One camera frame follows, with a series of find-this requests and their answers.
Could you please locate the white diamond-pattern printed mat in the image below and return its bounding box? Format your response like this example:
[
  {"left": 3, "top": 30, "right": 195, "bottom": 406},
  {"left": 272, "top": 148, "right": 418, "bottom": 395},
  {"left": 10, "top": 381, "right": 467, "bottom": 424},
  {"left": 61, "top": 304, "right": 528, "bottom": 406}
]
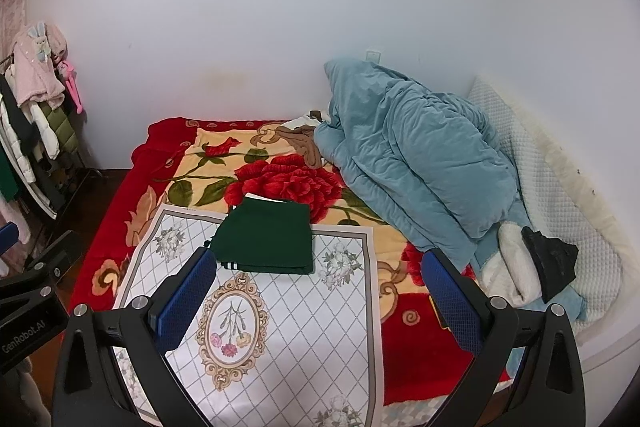
[{"left": 112, "top": 203, "right": 386, "bottom": 427}]

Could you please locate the white quilted mattress pad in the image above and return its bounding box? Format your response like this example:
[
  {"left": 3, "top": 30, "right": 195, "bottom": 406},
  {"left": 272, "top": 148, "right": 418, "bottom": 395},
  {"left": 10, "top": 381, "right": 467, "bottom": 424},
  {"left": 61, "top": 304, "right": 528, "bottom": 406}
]
[{"left": 467, "top": 74, "right": 633, "bottom": 338}]

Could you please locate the black clothes rack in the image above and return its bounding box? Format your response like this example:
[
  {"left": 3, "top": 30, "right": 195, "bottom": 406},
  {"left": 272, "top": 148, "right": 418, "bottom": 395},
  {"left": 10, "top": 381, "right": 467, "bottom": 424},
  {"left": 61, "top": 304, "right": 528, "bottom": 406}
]
[{"left": 0, "top": 54, "right": 103, "bottom": 223}]

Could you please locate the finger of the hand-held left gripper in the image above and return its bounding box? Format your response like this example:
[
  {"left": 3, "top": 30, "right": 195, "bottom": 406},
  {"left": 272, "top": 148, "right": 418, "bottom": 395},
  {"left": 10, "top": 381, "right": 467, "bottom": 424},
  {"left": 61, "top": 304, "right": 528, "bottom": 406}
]
[
  {"left": 0, "top": 229, "right": 83, "bottom": 304},
  {"left": 0, "top": 223, "right": 20, "bottom": 259}
]

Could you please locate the blue quilt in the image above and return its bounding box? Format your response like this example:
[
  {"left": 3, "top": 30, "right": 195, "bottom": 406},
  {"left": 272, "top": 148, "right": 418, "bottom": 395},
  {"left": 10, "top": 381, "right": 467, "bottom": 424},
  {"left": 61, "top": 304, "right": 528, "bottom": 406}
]
[{"left": 312, "top": 57, "right": 588, "bottom": 323}]

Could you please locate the red floral blanket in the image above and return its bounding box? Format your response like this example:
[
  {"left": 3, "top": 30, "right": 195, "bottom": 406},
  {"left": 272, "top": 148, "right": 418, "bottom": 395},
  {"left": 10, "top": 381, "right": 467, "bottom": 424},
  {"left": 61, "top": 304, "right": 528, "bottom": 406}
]
[{"left": 67, "top": 117, "right": 513, "bottom": 408}]

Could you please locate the green puffer vest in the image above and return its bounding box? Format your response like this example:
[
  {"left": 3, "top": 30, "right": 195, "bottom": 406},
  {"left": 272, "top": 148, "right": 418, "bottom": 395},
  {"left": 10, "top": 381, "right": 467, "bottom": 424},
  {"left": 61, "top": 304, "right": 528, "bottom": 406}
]
[{"left": 42, "top": 102, "right": 81, "bottom": 156}]

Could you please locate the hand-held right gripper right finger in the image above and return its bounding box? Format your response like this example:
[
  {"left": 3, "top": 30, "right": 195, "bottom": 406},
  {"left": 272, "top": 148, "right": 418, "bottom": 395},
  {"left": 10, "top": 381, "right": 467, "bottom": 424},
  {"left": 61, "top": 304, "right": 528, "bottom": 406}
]
[{"left": 421, "top": 248, "right": 587, "bottom": 427}]

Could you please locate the pink plush toy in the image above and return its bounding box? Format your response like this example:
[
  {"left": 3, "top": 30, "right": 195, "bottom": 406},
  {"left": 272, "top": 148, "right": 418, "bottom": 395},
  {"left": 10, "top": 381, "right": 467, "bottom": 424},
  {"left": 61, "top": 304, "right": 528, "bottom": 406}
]
[{"left": 56, "top": 59, "right": 85, "bottom": 114}]

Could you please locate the green and white jacket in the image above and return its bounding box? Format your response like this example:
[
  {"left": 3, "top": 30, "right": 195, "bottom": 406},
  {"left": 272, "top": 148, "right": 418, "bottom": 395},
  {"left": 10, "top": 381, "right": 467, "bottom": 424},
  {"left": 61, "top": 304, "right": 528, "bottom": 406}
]
[{"left": 209, "top": 194, "right": 316, "bottom": 277}]

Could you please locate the white fleece blanket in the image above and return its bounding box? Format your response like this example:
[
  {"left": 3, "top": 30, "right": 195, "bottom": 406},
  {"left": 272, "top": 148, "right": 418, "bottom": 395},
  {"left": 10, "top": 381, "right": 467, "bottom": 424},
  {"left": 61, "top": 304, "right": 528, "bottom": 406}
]
[{"left": 480, "top": 222, "right": 546, "bottom": 309}]

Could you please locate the black cloth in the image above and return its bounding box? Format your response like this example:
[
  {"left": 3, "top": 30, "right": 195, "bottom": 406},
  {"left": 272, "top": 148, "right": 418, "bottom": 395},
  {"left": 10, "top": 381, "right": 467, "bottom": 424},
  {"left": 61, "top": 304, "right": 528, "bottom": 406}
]
[{"left": 520, "top": 226, "right": 580, "bottom": 304}]

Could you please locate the brown cloth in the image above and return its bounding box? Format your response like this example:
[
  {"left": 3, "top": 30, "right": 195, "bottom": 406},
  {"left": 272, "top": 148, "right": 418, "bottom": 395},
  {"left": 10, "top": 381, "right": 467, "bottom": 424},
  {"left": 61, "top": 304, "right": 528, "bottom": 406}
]
[{"left": 275, "top": 109, "right": 331, "bottom": 170}]

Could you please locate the pink fleece jacket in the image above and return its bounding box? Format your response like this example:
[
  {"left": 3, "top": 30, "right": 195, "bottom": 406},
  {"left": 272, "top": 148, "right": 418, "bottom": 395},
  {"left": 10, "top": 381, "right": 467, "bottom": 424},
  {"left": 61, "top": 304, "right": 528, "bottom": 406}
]
[{"left": 11, "top": 23, "right": 68, "bottom": 110}]

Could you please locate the white puffer jacket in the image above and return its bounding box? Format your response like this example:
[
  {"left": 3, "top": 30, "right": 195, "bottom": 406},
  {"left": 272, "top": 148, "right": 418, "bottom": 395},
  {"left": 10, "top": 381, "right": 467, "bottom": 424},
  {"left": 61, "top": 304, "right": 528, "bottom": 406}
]
[{"left": 0, "top": 99, "right": 62, "bottom": 184}]

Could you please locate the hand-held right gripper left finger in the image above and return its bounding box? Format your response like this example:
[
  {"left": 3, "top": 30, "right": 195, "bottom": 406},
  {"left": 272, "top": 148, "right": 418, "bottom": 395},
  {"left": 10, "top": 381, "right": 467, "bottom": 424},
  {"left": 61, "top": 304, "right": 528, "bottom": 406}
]
[{"left": 51, "top": 248, "right": 217, "bottom": 427}]

